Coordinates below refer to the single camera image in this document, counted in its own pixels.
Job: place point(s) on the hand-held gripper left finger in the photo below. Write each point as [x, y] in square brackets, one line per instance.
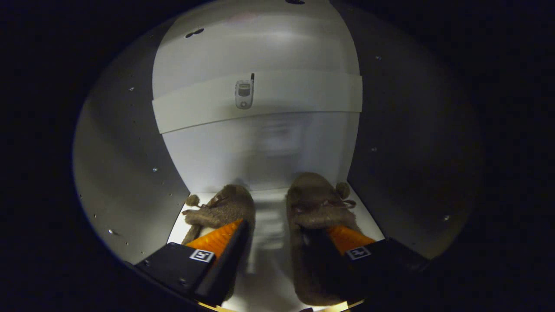
[225, 264]

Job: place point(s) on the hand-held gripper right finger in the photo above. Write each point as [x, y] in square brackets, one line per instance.
[390, 260]

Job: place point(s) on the brown fluffy slipper shoe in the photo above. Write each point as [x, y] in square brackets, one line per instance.
[230, 206]
[312, 199]

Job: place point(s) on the grey shoe cabinet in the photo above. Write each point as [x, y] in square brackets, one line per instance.
[260, 151]

